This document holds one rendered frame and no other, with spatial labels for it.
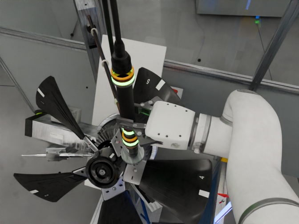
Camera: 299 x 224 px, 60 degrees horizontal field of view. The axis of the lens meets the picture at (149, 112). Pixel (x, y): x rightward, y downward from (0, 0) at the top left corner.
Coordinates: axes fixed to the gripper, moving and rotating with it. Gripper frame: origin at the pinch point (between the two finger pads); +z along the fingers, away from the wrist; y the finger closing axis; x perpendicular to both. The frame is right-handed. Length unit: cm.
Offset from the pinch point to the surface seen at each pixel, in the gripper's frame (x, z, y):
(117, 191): -43.3, 5.2, -6.4
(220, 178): -67, -34, 19
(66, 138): -41, 32, 8
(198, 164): -32.1, -20.3, 6.9
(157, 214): -147, -7, 13
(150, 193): -34.6, -7.0, -6.1
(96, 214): -146, 35, 1
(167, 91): -10.5, -5.7, 17.9
